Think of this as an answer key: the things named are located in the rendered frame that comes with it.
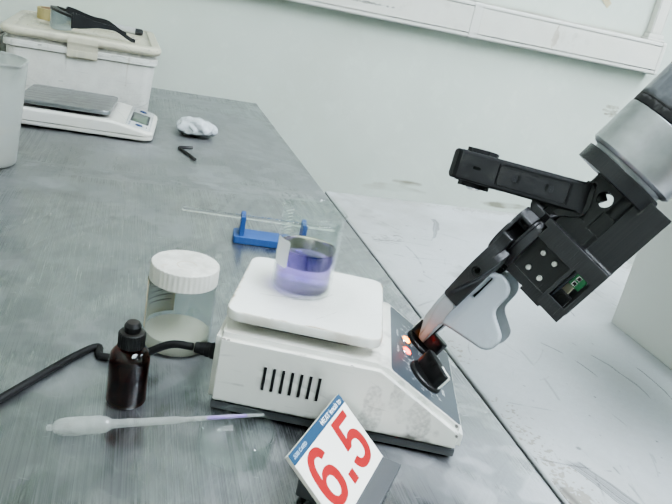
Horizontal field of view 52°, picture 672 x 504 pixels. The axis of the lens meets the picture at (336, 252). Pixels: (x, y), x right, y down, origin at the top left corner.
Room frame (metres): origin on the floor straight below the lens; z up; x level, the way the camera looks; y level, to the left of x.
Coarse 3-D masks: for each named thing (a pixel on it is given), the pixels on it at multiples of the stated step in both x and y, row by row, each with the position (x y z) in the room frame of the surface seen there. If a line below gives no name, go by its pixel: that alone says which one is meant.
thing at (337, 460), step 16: (336, 416) 0.43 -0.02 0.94; (352, 416) 0.44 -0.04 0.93; (336, 432) 0.42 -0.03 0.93; (352, 432) 0.43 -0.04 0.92; (320, 448) 0.39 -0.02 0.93; (336, 448) 0.40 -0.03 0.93; (352, 448) 0.42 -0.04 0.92; (368, 448) 0.43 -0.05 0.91; (304, 464) 0.37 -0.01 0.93; (320, 464) 0.38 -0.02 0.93; (336, 464) 0.39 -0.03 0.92; (352, 464) 0.40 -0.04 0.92; (368, 464) 0.42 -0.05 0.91; (320, 480) 0.37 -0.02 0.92; (336, 480) 0.38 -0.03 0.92; (352, 480) 0.39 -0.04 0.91; (320, 496) 0.36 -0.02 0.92; (336, 496) 0.37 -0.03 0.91
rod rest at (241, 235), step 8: (240, 224) 0.83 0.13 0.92; (240, 232) 0.83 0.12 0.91; (248, 232) 0.84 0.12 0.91; (256, 232) 0.85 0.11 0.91; (264, 232) 0.86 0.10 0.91; (240, 240) 0.82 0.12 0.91; (248, 240) 0.82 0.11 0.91; (256, 240) 0.83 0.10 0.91; (264, 240) 0.83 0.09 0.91; (272, 240) 0.83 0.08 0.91
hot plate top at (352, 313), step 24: (264, 264) 0.56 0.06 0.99; (240, 288) 0.50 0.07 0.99; (264, 288) 0.51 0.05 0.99; (336, 288) 0.54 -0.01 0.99; (360, 288) 0.55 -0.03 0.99; (240, 312) 0.46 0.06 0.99; (264, 312) 0.46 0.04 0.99; (288, 312) 0.47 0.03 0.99; (312, 312) 0.48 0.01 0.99; (336, 312) 0.49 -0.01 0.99; (360, 312) 0.50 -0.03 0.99; (312, 336) 0.46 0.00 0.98; (336, 336) 0.46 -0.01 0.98; (360, 336) 0.46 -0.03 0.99
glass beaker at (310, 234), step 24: (288, 216) 0.51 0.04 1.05; (312, 216) 0.55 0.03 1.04; (336, 216) 0.54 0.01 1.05; (288, 240) 0.50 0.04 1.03; (312, 240) 0.50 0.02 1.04; (336, 240) 0.51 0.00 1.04; (288, 264) 0.50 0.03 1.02; (312, 264) 0.50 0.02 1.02; (288, 288) 0.50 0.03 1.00; (312, 288) 0.50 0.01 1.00
